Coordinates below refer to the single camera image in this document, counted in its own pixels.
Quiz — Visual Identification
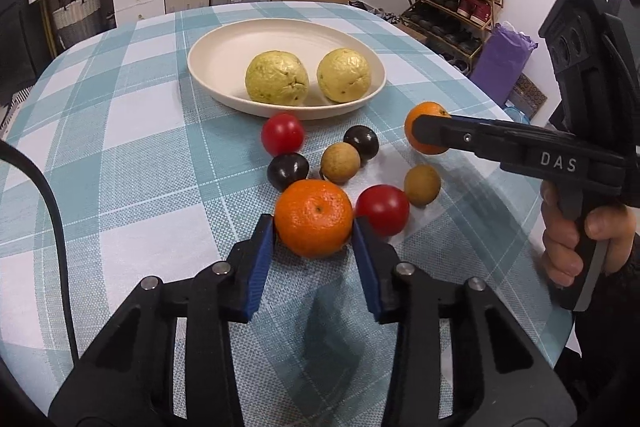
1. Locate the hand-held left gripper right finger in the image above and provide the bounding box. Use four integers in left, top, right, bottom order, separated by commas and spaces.
352, 216, 578, 427

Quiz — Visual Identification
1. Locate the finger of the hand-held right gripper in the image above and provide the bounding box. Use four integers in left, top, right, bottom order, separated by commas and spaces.
412, 114, 576, 168

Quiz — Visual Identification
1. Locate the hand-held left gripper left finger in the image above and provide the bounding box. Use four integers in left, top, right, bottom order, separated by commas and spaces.
47, 213, 276, 427

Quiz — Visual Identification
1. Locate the orange mandarin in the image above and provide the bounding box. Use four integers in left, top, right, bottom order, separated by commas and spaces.
274, 179, 356, 259
404, 101, 453, 156

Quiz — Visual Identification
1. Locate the brown longan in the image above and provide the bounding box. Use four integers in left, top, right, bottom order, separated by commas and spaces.
403, 164, 442, 208
320, 142, 362, 185

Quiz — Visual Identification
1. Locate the red tomato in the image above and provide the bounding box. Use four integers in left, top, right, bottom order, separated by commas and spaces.
355, 184, 411, 238
261, 112, 306, 158

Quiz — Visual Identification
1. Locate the dark purple plum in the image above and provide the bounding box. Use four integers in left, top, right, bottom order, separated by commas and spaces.
343, 125, 380, 162
266, 152, 310, 192

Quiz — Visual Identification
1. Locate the cream oval plate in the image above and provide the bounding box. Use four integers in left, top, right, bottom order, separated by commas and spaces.
187, 18, 388, 121

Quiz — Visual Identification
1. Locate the person's right hand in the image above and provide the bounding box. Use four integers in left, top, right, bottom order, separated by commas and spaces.
541, 184, 640, 290

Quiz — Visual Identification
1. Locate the brown doormat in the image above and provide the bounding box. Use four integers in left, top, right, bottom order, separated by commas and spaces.
505, 73, 548, 118

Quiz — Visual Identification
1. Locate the purple bag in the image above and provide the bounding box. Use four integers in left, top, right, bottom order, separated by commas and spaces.
470, 23, 538, 100

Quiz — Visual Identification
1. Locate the wooden shoe rack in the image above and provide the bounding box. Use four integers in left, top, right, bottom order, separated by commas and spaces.
400, 0, 512, 75

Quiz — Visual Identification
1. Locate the yellow-green guava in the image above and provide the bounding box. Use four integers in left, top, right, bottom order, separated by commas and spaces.
244, 50, 310, 106
316, 48, 372, 104

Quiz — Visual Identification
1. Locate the teal white checked tablecloth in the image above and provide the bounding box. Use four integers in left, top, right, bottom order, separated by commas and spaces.
0, 1, 576, 427

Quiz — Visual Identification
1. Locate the striped rug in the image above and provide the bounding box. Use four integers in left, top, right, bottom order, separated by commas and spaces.
0, 89, 32, 130

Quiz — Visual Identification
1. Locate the wicker basket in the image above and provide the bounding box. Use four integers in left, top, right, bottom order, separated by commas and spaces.
51, 0, 103, 50

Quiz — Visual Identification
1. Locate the black cable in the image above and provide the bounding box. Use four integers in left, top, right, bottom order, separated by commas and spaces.
0, 139, 81, 363

